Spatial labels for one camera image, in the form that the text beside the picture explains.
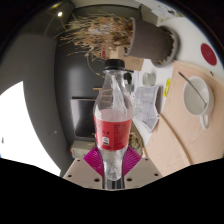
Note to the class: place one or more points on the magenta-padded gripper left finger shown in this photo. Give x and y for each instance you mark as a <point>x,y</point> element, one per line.
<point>81,173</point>

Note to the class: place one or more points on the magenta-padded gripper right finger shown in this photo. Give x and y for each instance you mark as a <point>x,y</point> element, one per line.
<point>143,171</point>

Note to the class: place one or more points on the clear red-labelled drink bottle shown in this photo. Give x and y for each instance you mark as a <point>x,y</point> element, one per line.
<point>112,130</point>

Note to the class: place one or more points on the tan wooden drawing board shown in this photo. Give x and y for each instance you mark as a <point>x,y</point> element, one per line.
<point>186,143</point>

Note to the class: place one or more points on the open grey printed book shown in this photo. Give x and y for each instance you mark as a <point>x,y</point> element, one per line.
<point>146,106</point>

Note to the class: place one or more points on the long ceiling light strip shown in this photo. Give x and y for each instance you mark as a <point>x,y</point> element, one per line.
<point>20,133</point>

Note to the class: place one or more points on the white ceramic mug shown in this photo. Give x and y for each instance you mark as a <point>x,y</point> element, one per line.
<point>193,103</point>

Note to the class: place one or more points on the yellow tag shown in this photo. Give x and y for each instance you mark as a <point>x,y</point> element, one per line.
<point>167,87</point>

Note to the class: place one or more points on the small white cup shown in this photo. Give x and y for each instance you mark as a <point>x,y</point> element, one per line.
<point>149,79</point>

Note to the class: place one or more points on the grey spray bottle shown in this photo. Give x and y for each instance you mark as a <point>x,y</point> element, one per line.
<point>128,77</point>

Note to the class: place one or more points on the metal spoon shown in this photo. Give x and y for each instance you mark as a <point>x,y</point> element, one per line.
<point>196,91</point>

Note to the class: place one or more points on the brown cardboard box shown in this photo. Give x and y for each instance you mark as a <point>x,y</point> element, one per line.
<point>133,62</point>

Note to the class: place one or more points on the grey pot with dried plant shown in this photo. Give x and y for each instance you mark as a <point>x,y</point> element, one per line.
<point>146,40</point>

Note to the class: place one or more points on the grey plant saucer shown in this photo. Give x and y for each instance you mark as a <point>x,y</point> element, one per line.
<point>176,43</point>

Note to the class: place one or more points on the flat round red coaster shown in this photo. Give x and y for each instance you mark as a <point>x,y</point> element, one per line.
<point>209,54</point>

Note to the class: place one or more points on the round ceiling spotlight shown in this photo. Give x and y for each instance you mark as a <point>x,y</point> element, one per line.
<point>60,14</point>

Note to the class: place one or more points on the dark wall screen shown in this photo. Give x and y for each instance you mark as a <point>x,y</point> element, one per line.
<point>81,120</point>

